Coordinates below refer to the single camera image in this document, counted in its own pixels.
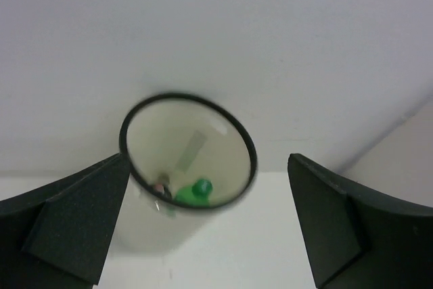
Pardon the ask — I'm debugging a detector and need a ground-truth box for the white bin with black rim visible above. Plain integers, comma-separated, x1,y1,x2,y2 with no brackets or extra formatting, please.
115,92,258,255

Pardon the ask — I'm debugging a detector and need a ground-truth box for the clear bottle black label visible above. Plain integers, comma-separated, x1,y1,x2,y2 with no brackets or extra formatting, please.
152,173,172,199

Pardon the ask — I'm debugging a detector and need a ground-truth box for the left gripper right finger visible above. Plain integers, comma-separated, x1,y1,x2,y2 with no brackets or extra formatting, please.
288,154,432,288

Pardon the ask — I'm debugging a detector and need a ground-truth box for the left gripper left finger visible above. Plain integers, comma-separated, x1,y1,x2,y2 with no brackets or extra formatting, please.
1,154,130,288

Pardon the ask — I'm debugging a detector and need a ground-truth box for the green plastic bottle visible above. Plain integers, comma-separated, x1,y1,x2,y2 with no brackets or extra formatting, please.
171,178,213,208

